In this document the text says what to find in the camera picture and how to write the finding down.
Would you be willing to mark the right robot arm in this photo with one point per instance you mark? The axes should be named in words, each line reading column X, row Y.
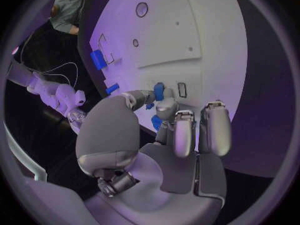
column 46, row 88

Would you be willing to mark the blue block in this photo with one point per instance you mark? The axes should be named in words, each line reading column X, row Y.
column 98, row 59

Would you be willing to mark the person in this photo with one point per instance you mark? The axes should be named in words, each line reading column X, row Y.
column 68, row 9

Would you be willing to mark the small blue peg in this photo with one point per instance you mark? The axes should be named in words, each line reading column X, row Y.
column 150, row 106

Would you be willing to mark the white task board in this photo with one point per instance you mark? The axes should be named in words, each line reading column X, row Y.
column 164, row 50

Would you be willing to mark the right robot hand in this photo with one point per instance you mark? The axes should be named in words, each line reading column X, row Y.
column 76, row 117

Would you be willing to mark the blue cylinder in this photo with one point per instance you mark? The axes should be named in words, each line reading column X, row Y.
column 156, row 122

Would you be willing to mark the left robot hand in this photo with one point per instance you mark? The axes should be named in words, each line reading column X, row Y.
column 107, row 131

